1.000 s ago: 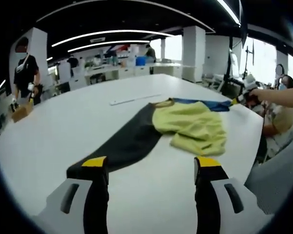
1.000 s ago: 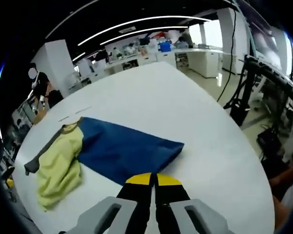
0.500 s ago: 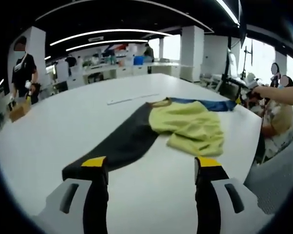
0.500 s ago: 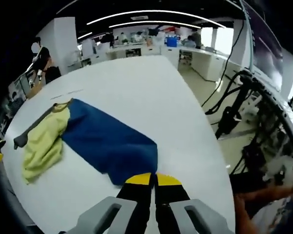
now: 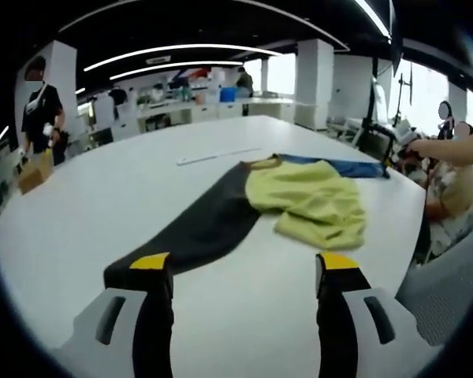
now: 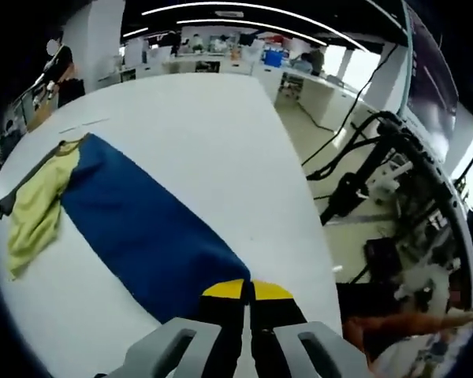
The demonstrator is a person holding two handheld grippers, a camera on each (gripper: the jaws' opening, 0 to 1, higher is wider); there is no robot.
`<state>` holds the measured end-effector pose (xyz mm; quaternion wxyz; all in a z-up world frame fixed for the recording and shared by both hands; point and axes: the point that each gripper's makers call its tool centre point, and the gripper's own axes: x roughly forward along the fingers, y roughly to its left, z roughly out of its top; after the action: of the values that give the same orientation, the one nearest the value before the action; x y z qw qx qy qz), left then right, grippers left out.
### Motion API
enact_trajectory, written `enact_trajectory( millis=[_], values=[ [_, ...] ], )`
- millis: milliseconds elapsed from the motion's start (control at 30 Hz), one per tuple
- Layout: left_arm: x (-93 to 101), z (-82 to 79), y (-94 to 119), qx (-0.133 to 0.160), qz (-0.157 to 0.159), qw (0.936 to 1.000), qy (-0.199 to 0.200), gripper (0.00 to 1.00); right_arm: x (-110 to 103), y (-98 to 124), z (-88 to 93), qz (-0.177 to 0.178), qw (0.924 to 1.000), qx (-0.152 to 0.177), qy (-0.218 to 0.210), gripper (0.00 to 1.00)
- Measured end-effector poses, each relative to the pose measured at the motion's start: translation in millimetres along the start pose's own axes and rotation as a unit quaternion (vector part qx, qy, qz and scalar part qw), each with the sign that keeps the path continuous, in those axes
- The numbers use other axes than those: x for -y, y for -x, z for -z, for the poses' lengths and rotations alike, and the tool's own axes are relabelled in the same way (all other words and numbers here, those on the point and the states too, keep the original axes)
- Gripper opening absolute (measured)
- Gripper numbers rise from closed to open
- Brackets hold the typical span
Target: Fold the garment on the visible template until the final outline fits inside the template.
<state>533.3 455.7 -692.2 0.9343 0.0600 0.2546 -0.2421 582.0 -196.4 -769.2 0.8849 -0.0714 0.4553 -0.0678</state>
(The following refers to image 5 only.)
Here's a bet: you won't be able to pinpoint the grey mesh chair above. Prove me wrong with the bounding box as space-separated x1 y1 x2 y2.
393 224 473 350

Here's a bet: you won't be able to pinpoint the long ceiling light strip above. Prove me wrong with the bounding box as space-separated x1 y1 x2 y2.
84 43 285 72
354 0 393 39
109 59 245 81

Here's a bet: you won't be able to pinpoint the white lab counter cabinets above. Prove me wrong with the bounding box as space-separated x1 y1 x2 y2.
90 94 300 139

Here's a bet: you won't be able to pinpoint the brown cardboard box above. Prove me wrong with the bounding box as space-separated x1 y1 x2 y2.
17 155 54 194

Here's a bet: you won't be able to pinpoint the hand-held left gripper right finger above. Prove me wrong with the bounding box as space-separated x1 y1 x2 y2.
314 251 429 378

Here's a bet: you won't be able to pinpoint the black tripod stand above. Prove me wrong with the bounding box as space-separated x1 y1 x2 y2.
392 62 415 127

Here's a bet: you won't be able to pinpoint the yellow blue grey garment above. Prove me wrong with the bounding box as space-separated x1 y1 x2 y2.
103 153 391 291

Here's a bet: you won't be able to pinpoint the thin template line marking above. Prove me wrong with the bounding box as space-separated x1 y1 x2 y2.
176 147 263 166

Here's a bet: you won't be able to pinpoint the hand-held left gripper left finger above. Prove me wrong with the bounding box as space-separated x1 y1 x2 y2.
57 250 175 378

